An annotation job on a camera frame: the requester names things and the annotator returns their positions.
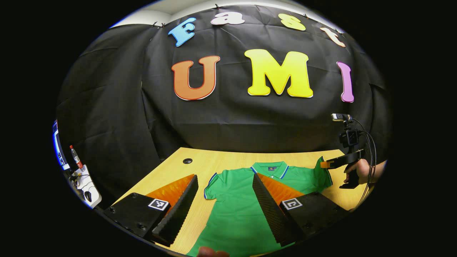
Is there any white side desk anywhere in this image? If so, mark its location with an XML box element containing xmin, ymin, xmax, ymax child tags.
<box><xmin>64</xmin><ymin>165</ymin><xmax>102</xmax><ymax>209</ymax></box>

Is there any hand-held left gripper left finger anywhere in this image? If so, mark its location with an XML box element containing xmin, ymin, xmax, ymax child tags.
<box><xmin>104</xmin><ymin>174</ymin><xmax>199</xmax><ymax>247</ymax></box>

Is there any black backdrop cloth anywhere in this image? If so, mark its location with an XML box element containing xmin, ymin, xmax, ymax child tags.
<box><xmin>55</xmin><ymin>4</ymin><xmax>391</xmax><ymax>209</ymax></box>

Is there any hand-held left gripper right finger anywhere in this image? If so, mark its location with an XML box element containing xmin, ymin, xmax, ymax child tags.
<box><xmin>252</xmin><ymin>173</ymin><xmax>352</xmax><ymax>247</ymax></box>

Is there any blue-lit computer screen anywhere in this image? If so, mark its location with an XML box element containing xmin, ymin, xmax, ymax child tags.
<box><xmin>52</xmin><ymin>121</ymin><xmax>71</xmax><ymax>171</ymax></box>

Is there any green T-shirt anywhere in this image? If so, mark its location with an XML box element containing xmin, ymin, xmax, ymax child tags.
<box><xmin>186</xmin><ymin>156</ymin><xmax>333</xmax><ymax>257</ymax></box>

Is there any black cable bundle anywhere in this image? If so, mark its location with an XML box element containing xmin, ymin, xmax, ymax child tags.
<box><xmin>352</xmin><ymin>119</ymin><xmax>378</xmax><ymax>209</ymax></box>

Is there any red-capped plastic bottle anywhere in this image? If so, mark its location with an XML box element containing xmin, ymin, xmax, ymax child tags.
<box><xmin>69</xmin><ymin>145</ymin><xmax>85</xmax><ymax>171</ymax></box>

